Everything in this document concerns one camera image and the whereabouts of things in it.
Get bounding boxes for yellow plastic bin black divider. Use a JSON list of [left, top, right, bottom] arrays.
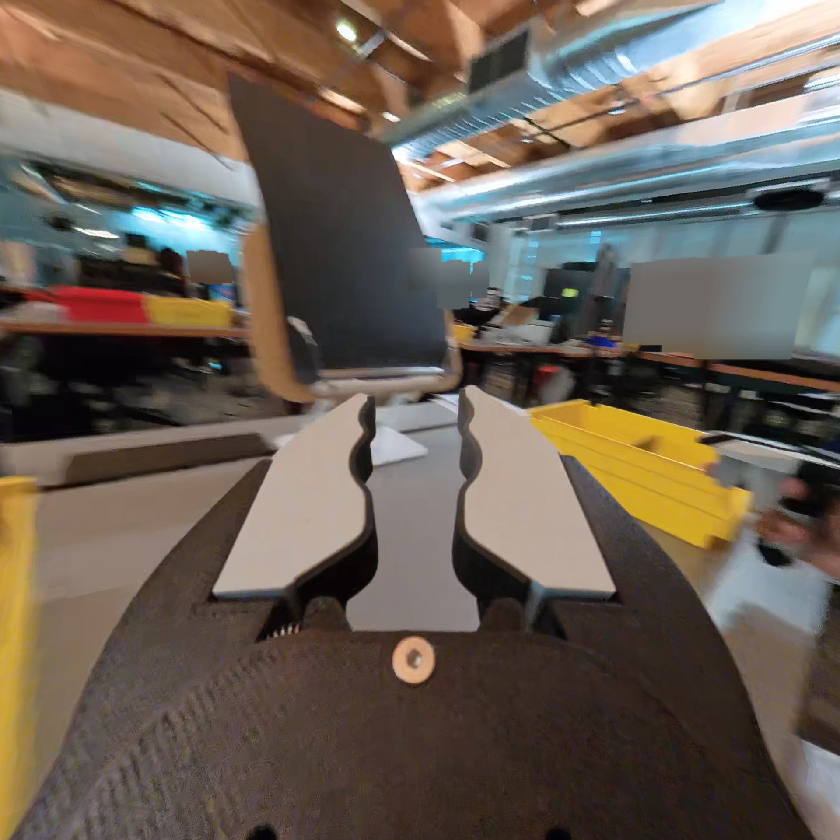
[[528, 398, 753, 550]]

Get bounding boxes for silver ventilation ducts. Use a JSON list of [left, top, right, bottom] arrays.
[[381, 0, 840, 224]]

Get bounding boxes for wooden workbench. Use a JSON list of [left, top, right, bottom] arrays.
[[0, 318, 253, 341], [459, 338, 840, 395]]

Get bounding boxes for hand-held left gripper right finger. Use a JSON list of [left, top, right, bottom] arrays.
[[451, 385, 619, 614]]

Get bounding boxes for red storage bin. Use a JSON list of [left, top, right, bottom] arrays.
[[51, 285, 151, 324]]

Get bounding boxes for white tablet stand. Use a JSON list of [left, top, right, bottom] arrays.
[[272, 317, 460, 468]]

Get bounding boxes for black board wooden frame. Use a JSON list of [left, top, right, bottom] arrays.
[[226, 72, 463, 404]]

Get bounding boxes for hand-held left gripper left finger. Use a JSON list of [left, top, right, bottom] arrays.
[[211, 392, 382, 614]]

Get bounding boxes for black monitor green sticker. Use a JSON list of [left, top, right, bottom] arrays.
[[543, 264, 597, 316]]

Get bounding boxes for person's right hand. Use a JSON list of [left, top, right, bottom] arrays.
[[755, 477, 840, 574]]

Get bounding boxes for yellow storage bin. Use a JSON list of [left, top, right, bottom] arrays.
[[146, 295, 235, 328]]

